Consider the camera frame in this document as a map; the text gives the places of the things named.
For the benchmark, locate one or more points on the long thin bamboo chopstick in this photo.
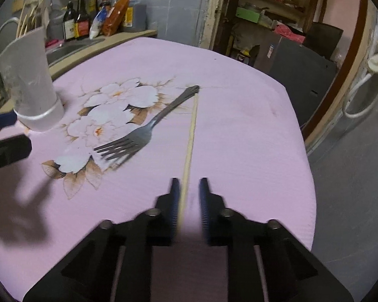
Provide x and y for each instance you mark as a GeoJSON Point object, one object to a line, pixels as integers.
{"type": "Point", "coordinates": [191, 132]}

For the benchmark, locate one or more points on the wooden storage shelf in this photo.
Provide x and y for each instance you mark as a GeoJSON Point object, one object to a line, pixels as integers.
{"type": "Point", "coordinates": [271, 3]}

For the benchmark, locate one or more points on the grey cabinet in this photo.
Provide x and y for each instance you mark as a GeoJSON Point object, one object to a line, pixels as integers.
{"type": "Point", "coordinates": [302, 75]}

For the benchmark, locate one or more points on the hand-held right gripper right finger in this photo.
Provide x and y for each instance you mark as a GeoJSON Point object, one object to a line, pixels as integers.
{"type": "Point", "coordinates": [203, 207]}

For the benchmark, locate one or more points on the pink floral tablecloth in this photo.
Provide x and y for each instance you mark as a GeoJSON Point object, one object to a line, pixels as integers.
{"type": "Point", "coordinates": [239, 132]}

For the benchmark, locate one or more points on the black box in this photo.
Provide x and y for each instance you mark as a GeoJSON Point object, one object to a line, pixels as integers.
{"type": "Point", "coordinates": [324, 39]}

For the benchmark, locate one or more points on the orange-brown packet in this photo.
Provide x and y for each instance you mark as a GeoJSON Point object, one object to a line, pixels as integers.
{"type": "Point", "coordinates": [115, 17]}

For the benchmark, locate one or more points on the green box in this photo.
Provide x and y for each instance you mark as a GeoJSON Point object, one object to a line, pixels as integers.
{"type": "Point", "coordinates": [248, 14]}

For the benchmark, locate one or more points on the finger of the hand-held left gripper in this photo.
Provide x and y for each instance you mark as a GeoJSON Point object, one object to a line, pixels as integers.
{"type": "Point", "coordinates": [9, 151]}
{"type": "Point", "coordinates": [1, 121]}

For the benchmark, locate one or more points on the beige counter ledge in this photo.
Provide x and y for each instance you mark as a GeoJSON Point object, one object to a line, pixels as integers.
{"type": "Point", "coordinates": [129, 34]}

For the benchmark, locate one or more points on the pink sponge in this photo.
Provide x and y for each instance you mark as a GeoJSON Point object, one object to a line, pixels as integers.
{"type": "Point", "coordinates": [54, 43]}

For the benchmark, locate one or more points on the white and blue bag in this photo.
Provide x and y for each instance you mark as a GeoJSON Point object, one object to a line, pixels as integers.
{"type": "Point", "coordinates": [97, 23]}

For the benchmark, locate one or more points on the dark sauce bottle red label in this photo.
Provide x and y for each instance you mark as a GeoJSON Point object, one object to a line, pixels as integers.
{"type": "Point", "coordinates": [82, 22]}

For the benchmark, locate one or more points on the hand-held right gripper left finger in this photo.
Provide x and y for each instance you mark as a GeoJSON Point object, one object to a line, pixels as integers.
{"type": "Point", "coordinates": [175, 207]}

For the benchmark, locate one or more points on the white plastic cup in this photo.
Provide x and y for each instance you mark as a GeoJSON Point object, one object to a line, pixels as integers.
{"type": "Point", "coordinates": [31, 85]}

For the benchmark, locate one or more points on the red cloth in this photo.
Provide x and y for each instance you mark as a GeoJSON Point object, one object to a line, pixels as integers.
{"type": "Point", "coordinates": [289, 34]}

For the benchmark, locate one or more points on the small yellow-capped bottle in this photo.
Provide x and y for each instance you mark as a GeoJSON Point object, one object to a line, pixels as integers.
{"type": "Point", "coordinates": [94, 3]}

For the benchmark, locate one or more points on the dark sauce bottle pale label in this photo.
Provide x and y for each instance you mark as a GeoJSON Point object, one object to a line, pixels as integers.
{"type": "Point", "coordinates": [70, 22]}

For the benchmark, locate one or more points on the curved brown wooden frame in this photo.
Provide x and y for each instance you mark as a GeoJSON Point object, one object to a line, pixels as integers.
{"type": "Point", "coordinates": [343, 69]}

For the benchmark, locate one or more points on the metal sink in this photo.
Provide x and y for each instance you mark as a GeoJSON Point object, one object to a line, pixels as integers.
{"type": "Point", "coordinates": [72, 48]}

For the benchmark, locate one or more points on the large grey jug yellow cap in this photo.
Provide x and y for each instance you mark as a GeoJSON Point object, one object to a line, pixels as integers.
{"type": "Point", "coordinates": [137, 9]}

